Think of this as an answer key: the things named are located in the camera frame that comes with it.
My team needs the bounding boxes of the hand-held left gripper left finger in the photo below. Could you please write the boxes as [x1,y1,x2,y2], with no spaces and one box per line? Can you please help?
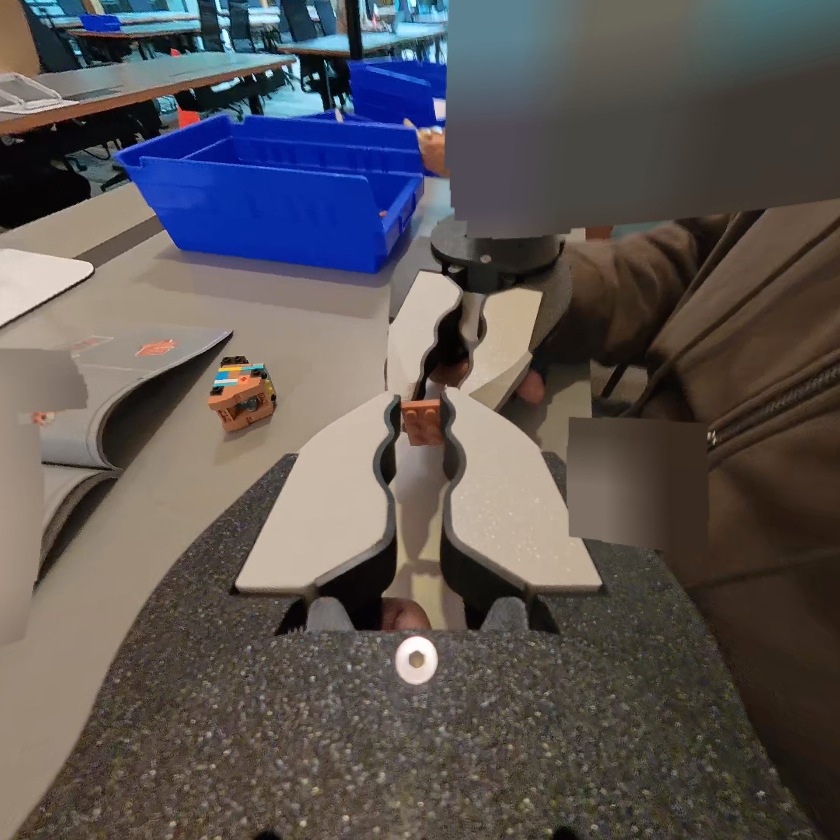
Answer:
[234,392,402,627]

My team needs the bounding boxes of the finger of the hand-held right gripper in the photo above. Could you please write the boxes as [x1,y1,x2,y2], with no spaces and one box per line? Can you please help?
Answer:
[466,285,544,412]
[386,270,464,401]

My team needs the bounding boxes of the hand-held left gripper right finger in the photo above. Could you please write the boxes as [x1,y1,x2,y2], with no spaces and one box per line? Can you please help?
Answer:
[440,390,603,624]

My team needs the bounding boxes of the six-stud brown toy brick plate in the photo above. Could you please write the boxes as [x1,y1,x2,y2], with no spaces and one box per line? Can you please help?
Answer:
[400,397,447,447]

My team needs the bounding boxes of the person's right forearm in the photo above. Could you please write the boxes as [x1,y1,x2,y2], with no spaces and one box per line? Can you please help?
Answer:
[558,215,706,370]

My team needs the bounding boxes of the grey desk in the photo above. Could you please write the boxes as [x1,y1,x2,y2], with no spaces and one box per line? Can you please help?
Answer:
[0,187,595,840]

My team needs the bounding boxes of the person's right hand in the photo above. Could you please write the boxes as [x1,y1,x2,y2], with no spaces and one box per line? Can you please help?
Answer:
[515,261,574,405]

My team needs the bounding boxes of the tan toy pieces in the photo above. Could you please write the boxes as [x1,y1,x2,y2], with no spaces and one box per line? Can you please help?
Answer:
[403,118,452,178]

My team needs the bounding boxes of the multicoloured toy brick model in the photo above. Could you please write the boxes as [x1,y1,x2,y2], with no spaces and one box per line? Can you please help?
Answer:
[208,356,277,434]

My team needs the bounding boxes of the toy brick instruction booklet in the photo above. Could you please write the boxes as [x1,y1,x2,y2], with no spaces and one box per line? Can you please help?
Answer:
[0,326,234,581]

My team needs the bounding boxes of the person's brown hoodie torso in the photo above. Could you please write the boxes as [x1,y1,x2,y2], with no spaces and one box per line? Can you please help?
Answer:
[646,200,840,840]

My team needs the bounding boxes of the background office table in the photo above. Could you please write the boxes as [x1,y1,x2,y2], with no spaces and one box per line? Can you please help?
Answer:
[49,13,204,42]
[279,23,448,59]

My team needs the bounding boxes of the wood-edged background table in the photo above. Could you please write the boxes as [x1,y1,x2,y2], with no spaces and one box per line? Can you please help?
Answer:
[0,51,298,135]

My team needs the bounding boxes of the row of black office chairs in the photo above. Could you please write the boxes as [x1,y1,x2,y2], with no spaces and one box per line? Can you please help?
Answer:
[26,0,342,73]

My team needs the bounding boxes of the clear acrylic holder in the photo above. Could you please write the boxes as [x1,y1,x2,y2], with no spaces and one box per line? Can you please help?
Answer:
[0,72,81,114]

